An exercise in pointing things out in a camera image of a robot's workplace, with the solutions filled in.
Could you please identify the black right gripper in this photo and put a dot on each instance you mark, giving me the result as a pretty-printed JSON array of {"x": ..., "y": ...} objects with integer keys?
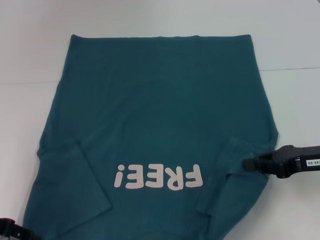
[{"x": 292, "y": 162}]

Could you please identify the teal t-shirt with FREE print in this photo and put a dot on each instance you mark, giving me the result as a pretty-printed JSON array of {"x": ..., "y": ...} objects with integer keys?
[{"x": 155, "y": 112}]

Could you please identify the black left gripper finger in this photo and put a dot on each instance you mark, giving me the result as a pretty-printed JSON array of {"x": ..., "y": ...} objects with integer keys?
[{"x": 15, "y": 230}]

